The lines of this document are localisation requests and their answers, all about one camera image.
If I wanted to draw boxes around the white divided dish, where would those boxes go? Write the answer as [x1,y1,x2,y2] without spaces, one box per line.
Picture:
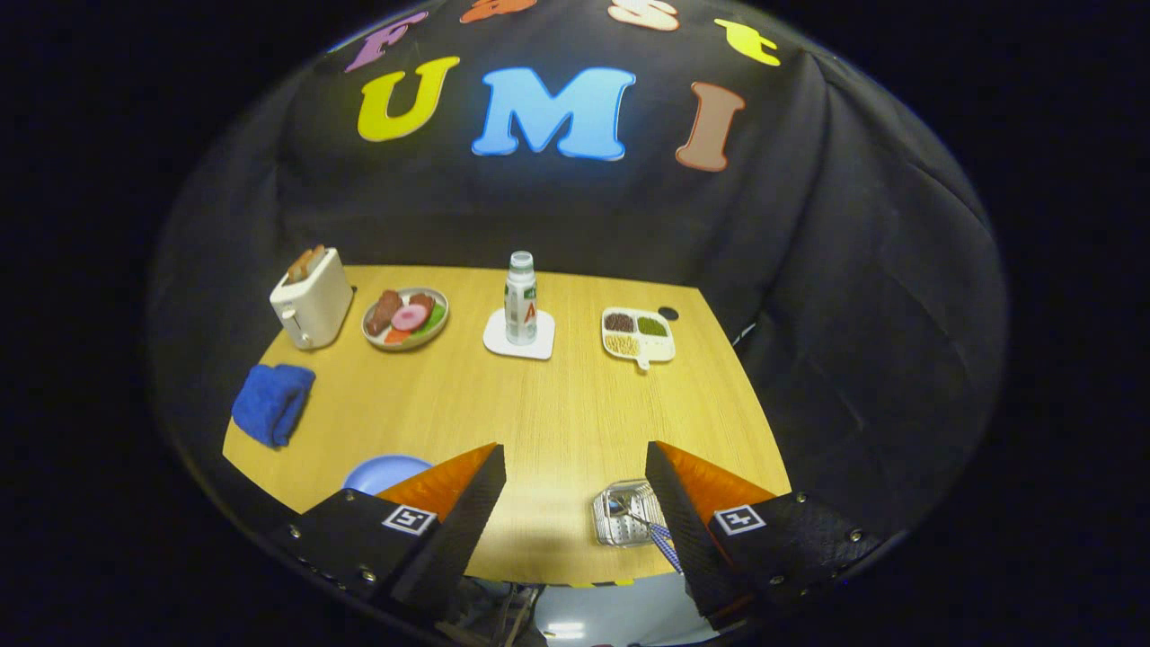
[600,306,677,372]

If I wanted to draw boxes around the blue cloth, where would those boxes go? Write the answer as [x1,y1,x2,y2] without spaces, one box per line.
[231,363,317,449]

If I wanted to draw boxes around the white square coaster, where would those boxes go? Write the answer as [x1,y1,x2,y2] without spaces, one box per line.
[482,308,556,361]

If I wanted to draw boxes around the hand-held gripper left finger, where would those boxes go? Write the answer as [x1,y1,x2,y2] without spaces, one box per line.
[283,443,508,625]

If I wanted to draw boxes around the metal wire rack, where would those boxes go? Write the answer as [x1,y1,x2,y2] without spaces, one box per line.
[592,479,670,548]

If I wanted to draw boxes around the spoon with checked handle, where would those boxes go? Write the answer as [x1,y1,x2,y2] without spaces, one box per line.
[607,494,675,558]

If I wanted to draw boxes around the beige food plate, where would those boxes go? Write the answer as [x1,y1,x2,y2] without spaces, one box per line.
[361,287,450,351]

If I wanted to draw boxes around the blue plate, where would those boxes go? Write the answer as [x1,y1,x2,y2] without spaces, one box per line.
[342,455,435,496]

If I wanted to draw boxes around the white toaster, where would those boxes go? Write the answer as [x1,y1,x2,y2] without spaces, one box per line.
[270,247,355,350]

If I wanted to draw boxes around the large brown meat piece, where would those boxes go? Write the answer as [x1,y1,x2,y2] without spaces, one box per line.
[365,289,403,337]

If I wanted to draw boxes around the white drink bottle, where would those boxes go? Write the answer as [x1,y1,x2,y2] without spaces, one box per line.
[504,251,539,347]

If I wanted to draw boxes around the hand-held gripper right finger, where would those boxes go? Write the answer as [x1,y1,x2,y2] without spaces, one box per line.
[645,441,886,632]

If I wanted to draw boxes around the fork with checked handle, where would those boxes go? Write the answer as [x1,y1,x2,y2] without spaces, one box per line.
[633,514,684,574]

